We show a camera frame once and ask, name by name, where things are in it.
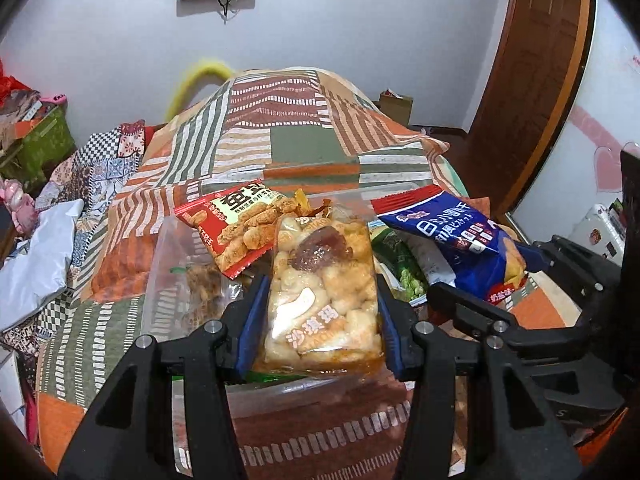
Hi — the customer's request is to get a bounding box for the clear puffed rice cake packet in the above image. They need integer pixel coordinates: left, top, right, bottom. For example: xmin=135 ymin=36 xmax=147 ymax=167
xmin=251 ymin=189 xmax=390 ymax=377

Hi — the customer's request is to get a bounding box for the clear plastic container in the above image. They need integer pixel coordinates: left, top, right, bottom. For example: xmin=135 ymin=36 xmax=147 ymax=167
xmin=141 ymin=180 xmax=468 ymax=478

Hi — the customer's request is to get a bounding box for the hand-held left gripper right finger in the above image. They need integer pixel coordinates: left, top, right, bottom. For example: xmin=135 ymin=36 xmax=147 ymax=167
xmin=374 ymin=275 xmax=586 ymax=480

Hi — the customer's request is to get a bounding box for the striped patchwork quilt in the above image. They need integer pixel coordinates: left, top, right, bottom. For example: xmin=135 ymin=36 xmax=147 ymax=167
xmin=37 ymin=66 xmax=581 ymax=480

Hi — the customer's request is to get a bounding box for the red snack packet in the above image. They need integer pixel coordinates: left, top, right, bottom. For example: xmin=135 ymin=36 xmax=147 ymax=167
xmin=173 ymin=179 xmax=297 ymax=281

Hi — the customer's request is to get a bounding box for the black television cable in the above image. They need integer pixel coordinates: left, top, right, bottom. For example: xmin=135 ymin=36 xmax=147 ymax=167
xmin=218 ymin=0 xmax=247 ymax=24

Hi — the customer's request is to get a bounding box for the green snack packet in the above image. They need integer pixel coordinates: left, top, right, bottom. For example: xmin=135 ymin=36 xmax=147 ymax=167
xmin=371 ymin=222 xmax=432 ymax=307

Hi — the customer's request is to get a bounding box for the pink heart wall sticker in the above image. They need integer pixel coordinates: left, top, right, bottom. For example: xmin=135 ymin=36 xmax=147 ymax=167
xmin=570 ymin=102 xmax=627 ymax=197

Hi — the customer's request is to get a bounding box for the red plastic bag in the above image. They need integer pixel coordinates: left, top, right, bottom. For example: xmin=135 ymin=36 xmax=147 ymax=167
xmin=0 ymin=57 xmax=24 ymax=107

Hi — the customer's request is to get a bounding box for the blue snack packet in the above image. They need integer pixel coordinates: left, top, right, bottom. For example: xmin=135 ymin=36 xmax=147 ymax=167
xmin=370 ymin=185 xmax=530 ymax=307

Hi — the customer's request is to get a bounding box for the checkered patchwork cloth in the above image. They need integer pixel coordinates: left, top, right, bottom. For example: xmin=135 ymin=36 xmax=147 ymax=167
xmin=35 ymin=120 xmax=147 ymax=272

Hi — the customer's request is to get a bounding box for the wooden door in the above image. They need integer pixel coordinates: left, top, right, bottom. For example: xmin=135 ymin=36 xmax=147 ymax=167
xmin=462 ymin=0 xmax=599 ymax=217

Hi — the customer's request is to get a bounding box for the pile of printed papers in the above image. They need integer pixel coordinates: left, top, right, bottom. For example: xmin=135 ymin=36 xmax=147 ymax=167
xmin=0 ymin=87 xmax=67 ymax=132

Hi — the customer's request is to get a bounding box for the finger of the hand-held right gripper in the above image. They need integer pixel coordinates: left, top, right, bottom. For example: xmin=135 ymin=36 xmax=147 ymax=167
xmin=427 ymin=282 xmax=531 ymax=361
xmin=531 ymin=235 xmax=608 ymax=322

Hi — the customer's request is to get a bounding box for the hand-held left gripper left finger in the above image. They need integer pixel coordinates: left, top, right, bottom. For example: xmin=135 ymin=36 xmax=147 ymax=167
xmin=57 ymin=274 xmax=271 ymax=480

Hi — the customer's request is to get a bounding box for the yellow fuzzy hoop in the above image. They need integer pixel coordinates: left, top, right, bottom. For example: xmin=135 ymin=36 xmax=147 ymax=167
xmin=165 ymin=58 xmax=237 ymax=122

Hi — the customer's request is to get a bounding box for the green box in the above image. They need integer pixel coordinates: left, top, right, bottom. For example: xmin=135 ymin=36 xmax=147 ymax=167
xmin=0 ymin=105 xmax=77 ymax=182

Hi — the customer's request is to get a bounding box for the white box with stickers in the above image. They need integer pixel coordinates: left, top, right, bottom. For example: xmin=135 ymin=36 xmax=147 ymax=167
xmin=571 ymin=202 xmax=627 ymax=267

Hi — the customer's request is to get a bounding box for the clear brown snack packet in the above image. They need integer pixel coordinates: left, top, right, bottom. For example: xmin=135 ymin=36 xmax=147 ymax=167
xmin=167 ymin=260 xmax=246 ymax=335

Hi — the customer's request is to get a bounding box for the cardboard box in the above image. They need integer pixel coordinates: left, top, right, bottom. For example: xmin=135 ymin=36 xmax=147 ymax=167
xmin=378 ymin=89 xmax=415 ymax=124

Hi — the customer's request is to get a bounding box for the white plastic bag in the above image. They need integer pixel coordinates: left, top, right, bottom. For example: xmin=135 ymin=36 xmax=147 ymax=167
xmin=0 ymin=199 xmax=85 ymax=334

